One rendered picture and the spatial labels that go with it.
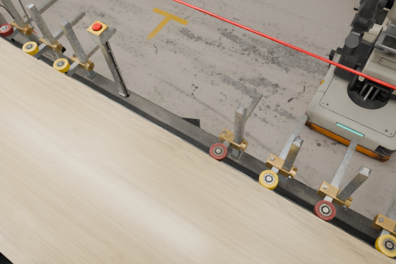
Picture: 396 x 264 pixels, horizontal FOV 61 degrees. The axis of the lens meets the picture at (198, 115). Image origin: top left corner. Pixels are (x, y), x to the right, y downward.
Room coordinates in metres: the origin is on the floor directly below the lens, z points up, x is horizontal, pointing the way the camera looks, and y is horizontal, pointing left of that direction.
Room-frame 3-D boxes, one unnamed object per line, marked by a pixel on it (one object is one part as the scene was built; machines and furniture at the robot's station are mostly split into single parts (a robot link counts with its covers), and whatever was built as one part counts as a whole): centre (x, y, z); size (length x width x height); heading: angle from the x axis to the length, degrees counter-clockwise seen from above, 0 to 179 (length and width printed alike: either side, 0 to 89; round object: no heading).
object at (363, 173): (0.41, -0.57, 0.90); 0.04 x 0.04 x 0.48; 52
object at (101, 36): (1.17, 0.41, 1.18); 0.07 x 0.07 x 0.08; 52
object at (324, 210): (0.35, -0.47, 0.85); 0.08 x 0.08 x 0.11
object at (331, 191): (0.42, -0.55, 0.83); 0.14 x 0.06 x 0.05; 52
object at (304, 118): (0.65, -0.39, 0.83); 0.43 x 0.03 x 0.04; 142
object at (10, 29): (1.60, 1.09, 0.85); 0.08 x 0.08 x 0.11
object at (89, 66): (1.35, 0.63, 0.81); 0.14 x 0.06 x 0.05; 52
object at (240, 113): (0.72, -0.17, 0.90); 0.04 x 0.04 x 0.48; 52
